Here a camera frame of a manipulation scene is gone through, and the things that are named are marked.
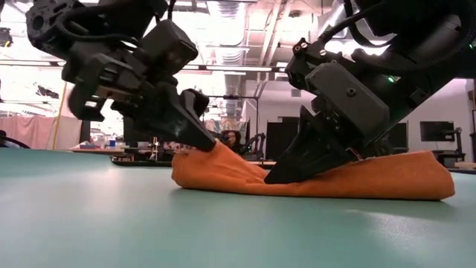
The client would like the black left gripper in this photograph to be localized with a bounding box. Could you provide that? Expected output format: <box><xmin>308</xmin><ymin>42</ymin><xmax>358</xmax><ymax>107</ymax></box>
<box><xmin>60</xmin><ymin>51</ymin><xmax>218</xmax><ymax>153</ymax></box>

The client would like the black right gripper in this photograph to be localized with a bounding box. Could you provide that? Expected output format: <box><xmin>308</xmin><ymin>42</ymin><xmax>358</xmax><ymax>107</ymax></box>
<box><xmin>263</xmin><ymin>61</ymin><xmax>391</xmax><ymax>185</ymax></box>

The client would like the orange towel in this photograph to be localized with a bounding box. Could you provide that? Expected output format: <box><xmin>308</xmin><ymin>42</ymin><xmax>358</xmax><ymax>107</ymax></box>
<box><xmin>170</xmin><ymin>141</ymin><xmax>457</xmax><ymax>202</ymax></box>

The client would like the black cabinet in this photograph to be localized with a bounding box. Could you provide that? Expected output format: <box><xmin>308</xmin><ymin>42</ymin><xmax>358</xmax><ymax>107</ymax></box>
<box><xmin>265</xmin><ymin>116</ymin><xmax>310</xmax><ymax>162</ymax></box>

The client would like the person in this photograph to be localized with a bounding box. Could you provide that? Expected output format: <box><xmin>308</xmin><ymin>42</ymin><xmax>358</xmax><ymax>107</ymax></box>
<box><xmin>220</xmin><ymin>130</ymin><xmax>243</xmax><ymax>154</ymax></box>

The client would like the ceiling light bar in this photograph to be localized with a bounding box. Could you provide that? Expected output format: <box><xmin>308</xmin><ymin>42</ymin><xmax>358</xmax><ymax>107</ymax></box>
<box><xmin>181</xmin><ymin>63</ymin><xmax>295</xmax><ymax>74</ymax></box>

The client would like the black monitor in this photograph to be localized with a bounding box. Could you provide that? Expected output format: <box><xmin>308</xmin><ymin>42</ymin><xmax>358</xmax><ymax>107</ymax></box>
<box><xmin>419</xmin><ymin>121</ymin><xmax>456</xmax><ymax>143</ymax></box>

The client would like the black desk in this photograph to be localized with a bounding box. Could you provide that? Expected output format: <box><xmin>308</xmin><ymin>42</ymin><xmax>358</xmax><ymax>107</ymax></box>
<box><xmin>408</xmin><ymin>126</ymin><xmax>468</xmax><ymax>169</ymax></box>

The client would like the pink hanging cloth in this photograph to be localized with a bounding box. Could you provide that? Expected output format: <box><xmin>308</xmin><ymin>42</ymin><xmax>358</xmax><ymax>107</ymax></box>
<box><xmin>0</xmin><ymin>114</ymin><xmax>83</xmax><ymax>150</ymax></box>

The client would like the black frame stand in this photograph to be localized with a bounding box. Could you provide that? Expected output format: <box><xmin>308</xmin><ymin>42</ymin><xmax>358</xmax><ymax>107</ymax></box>
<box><xmin>208</xmin><ymin>95</ymin><xmax>260</xmax><ymax>161</ymax></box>

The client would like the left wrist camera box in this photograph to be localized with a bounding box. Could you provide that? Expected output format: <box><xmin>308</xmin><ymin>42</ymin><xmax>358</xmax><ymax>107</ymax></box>
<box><xmin>140</xmin><ymin>19</ymin><xmax>199</xmax><ymax>77</ymax></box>

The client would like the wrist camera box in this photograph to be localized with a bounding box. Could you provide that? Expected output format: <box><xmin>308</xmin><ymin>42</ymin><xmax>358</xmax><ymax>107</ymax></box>
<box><xmin>284</xmin><ymin>36</ymin><xmax>338</xmax><ymax>92</ymax></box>
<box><xmin>140</xmin><ymin>19</ymin><xmax>199</xmax><ymax>77</ymax></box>

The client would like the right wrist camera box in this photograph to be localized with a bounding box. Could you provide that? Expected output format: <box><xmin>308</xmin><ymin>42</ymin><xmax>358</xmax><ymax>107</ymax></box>
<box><xmin>284</xmin><ymin>36</ymin><xmax>338</xmax><ymax>92</ymax></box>

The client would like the silver ventilation duct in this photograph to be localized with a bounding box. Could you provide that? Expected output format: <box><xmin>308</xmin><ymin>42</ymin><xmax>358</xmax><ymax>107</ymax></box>
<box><xmin>206</xmin><ymin>0</ymin><xmax>247</xmax><ymax>116</ymax></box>

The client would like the yellow hanging cable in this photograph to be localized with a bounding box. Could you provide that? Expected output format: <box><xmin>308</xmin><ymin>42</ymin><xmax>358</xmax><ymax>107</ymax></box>
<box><xmin>51</xmin><ymin>81</ymin><xmax>68</xmax><ymax>150</ymax></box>

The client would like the black curved bracket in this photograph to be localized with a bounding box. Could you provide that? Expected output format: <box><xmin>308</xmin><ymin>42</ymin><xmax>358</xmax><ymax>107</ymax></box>
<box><xmin>0</xmin><ymin>129</ymin><xmax>31</xmax><ymax>150</ymax></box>

